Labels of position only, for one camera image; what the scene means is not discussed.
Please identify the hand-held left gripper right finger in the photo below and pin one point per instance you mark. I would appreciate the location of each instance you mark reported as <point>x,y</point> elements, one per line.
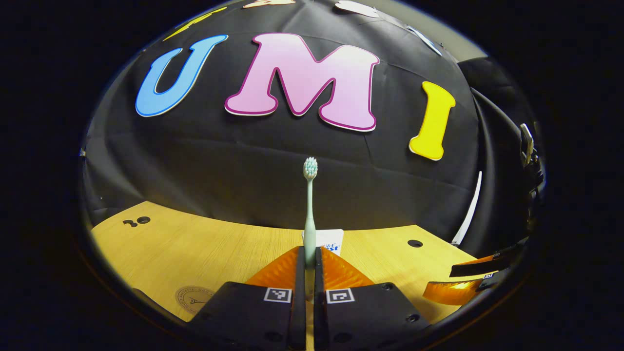
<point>319,292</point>

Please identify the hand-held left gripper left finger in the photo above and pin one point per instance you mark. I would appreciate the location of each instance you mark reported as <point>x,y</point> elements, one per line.
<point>300,292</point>

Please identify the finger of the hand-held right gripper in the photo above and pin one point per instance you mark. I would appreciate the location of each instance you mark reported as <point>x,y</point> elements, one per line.
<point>482,264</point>
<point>453,291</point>

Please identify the white toothpaste tube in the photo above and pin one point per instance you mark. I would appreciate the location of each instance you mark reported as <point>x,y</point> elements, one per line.
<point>329,239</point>

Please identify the pale green toothbrush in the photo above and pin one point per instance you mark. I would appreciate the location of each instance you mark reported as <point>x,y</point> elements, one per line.
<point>309,219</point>

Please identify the round brown coaster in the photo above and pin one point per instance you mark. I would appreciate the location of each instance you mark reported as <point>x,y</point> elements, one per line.
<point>191,300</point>

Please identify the black backdrop cloth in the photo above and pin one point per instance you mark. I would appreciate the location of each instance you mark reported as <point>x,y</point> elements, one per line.
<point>243,170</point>

